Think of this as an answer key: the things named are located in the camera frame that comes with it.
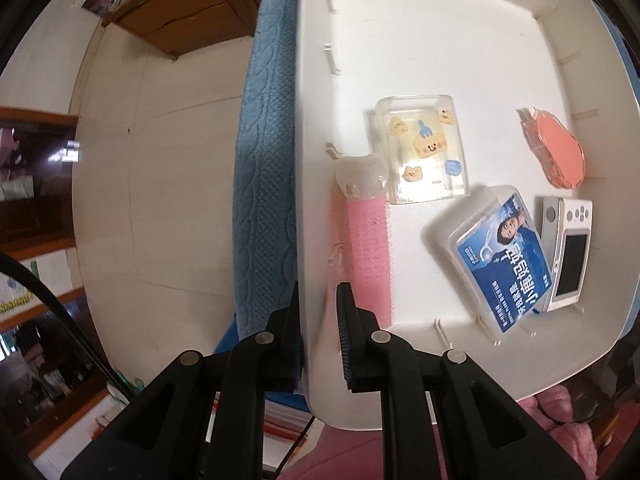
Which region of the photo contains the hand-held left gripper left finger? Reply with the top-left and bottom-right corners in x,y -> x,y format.
60,280 -> 306,480

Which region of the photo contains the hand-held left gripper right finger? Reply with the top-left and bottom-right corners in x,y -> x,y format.
336,282 -> 586,480

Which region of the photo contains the pink hair roller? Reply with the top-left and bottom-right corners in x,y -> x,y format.
334,156 -> 397,327

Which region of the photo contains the clear floss box blue label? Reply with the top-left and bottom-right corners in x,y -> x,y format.
446,186 -> 554,335

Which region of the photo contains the clear case with bear stickers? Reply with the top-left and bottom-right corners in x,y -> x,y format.
375,94 -> 471,206

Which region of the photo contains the white digital camera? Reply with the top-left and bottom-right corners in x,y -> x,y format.
532,196 -> 594,314

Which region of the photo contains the orange round case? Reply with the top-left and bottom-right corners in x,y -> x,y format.
517,106 -> 586,191

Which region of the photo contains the white plastic tray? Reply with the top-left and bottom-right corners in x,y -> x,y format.
292,0 -> 640,432

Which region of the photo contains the pink fleece cloth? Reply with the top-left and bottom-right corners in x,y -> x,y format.
284,382 -> 640,480

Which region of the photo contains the blue knitted-pattern towel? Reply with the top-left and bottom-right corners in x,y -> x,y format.
214,0 -> 312,397

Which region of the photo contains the stack of books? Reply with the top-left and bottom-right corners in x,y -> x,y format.
85,400 -> 131,443

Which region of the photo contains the colourful paper chart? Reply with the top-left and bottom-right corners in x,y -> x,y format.
0,254 -> 72,317

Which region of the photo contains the dark wooden shelf unit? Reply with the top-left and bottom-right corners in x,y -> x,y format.
0,105 -> 81,257

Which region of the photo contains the wooden cabinet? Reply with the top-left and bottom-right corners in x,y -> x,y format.
102,0 -> 272,62

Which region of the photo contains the thin black cable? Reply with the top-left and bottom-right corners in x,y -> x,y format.
262,412 -> 317,478

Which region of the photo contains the thick black cable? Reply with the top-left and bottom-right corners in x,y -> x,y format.
0,252 -> 135,404

